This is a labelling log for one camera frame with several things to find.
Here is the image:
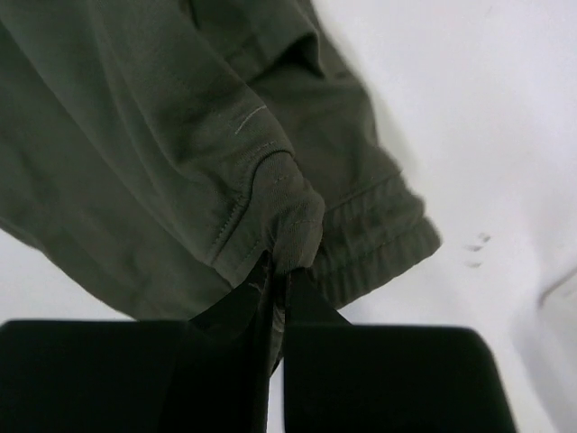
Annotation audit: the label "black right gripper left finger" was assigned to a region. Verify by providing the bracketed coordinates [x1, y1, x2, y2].
[1, 264, 270, 432]

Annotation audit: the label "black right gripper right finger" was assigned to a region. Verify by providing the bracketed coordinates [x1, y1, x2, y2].
[283, 270, 516, 433]

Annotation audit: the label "dark green shorts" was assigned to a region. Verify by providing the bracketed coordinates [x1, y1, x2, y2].
[0, 0, 443, 375]

